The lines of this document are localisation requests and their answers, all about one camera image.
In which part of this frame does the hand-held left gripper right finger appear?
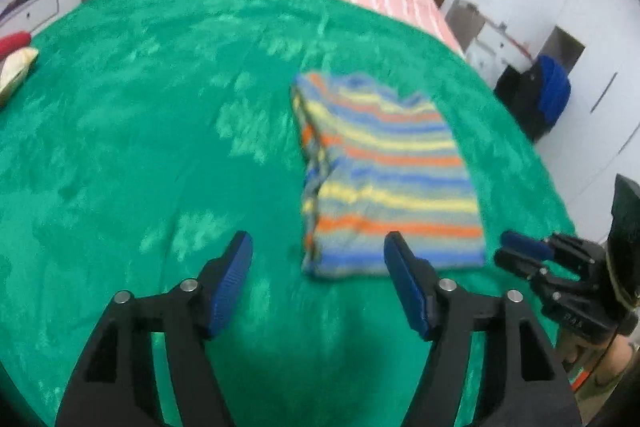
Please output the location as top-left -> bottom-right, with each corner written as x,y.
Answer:
383,231 -> 583,427

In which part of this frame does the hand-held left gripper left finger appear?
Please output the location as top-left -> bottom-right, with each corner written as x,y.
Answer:
55,231 -> 253,427

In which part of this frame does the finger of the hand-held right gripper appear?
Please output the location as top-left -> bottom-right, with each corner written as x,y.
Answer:
500,230 -> 556,261
494,248 -> 547,282

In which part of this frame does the striped knit sweater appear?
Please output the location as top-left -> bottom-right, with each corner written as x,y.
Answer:
291,72 -> 487,281

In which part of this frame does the person's right hand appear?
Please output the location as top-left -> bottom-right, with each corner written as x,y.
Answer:
562,329 -> 640,392

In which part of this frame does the blue cloth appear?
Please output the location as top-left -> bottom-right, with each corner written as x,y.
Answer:
537,54 -> 572,126

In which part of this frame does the green blanket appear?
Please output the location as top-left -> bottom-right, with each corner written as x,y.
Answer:
0,0 -> 578,427

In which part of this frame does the white desk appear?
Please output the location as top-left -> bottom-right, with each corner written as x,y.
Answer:
445,0 -> 532,78

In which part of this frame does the white wardrobe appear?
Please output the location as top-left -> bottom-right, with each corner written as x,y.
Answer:
540,0 -> 640,188

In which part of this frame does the cream striped cloth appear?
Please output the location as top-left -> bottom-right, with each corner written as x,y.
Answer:
0,47 -> 40,108

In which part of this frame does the red cloth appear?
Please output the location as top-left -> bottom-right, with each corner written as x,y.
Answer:
0,32 -> 32,60

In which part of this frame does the white cabinet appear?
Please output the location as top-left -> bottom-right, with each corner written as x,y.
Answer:
0,0 -> 64,42

